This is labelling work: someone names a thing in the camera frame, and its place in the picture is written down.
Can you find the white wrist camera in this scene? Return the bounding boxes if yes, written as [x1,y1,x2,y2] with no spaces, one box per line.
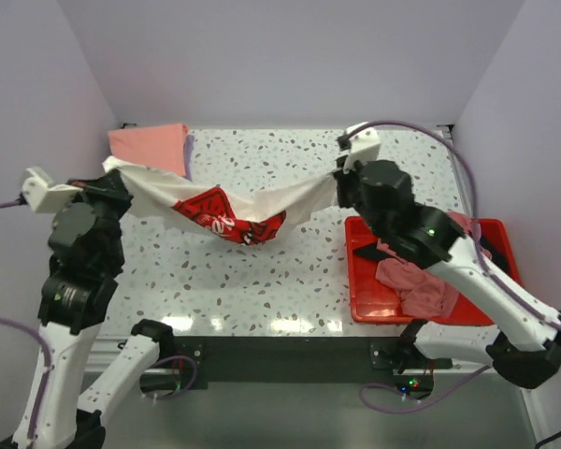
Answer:
[337,123,381,173]
[20,167,81,213]

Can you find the folded salmon pink t shirt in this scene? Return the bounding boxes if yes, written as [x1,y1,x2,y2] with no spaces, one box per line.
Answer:
[108,123,189,177]

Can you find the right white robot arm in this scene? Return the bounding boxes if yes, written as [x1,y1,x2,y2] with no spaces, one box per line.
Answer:
[333,157,561,389]

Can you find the red plastic bin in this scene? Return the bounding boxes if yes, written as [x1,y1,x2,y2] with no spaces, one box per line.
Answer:
[345,216,522,326]

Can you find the pink t shirt in bin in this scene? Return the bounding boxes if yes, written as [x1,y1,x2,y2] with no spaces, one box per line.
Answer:
[375,210,482,322]

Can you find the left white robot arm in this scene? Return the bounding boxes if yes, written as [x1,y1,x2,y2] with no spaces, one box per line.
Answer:
[0,167,175,448]

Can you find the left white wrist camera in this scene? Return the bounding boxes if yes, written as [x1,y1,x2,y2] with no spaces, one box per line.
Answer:
[20,167,81,213]

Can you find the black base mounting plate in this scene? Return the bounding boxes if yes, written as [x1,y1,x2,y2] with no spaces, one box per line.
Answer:
[138,334,436,398]

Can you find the black t shirt in bin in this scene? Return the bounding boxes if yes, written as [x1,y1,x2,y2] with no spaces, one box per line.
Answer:
[353,237,511,285]

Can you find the folded lavender t shirt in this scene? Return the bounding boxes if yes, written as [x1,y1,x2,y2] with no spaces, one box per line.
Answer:
[183,134,194,181]

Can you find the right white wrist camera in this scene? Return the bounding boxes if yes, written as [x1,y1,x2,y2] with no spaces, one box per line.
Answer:
[337,123,381,173]

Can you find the white red print t shirt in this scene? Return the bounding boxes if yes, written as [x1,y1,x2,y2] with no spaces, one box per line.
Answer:
[103,156,337,245]

